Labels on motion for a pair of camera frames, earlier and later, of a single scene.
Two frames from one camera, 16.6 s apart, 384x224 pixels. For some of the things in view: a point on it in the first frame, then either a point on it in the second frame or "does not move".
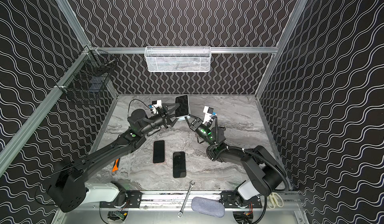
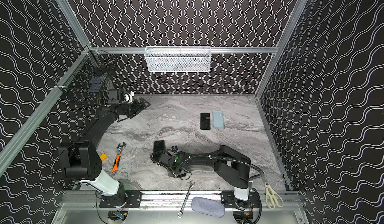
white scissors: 275,199 does not move
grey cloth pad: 208,206 does not move
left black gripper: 163,114 -> 135,107
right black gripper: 195,123 -> 165,156
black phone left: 158,151 does not move
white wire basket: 178,59 does not move
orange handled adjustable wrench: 115,166 does not move
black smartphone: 183,110 -> 205,121
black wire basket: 92,78 does not move
